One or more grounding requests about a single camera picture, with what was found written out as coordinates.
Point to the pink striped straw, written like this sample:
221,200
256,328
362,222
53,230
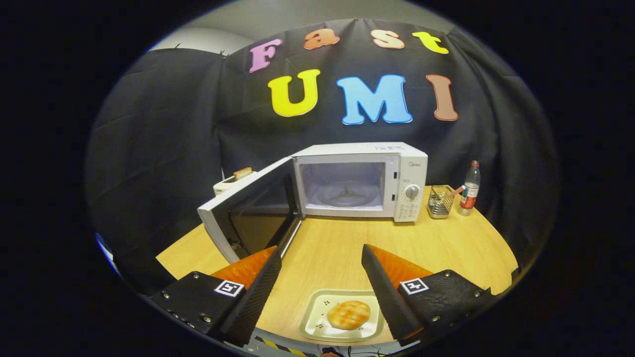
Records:
456,191

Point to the toast bread slice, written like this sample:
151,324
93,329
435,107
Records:
243,173

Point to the cream square plate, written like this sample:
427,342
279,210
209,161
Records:
312,322

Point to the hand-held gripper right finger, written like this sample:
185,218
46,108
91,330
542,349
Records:
389,297

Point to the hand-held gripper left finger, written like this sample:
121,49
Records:
258,302

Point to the clear plastic water bottle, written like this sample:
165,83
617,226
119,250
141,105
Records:
469,193

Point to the golden bread roll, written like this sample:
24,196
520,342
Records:
349,315

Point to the white toaster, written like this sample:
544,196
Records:
225,186

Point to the glass microwave turntable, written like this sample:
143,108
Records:
347,196

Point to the white microwave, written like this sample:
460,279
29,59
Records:
357,151

